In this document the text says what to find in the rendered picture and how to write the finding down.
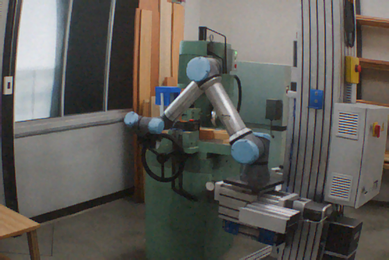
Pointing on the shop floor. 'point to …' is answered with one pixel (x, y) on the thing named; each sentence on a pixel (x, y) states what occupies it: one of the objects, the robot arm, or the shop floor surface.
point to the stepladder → (166, 96)
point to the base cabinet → (185, 217)
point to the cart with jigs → (7, 220)
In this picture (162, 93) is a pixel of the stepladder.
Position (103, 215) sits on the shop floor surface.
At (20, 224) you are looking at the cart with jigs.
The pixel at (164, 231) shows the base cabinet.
